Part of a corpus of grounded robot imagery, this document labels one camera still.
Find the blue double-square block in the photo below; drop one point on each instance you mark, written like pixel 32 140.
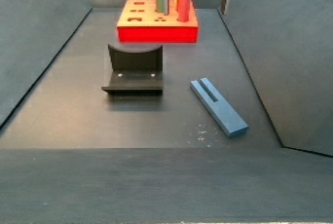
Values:
pixel 220 108

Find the red peg board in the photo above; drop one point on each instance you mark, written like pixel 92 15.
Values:
pixel 143 25

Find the green cylinder peg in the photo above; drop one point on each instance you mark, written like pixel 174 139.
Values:
pixel 159 6

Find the red hexagonal peg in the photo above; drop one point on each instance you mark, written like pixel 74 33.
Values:
pixel 183 9

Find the black curved holder stand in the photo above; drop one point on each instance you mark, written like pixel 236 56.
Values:
pixel 137 70

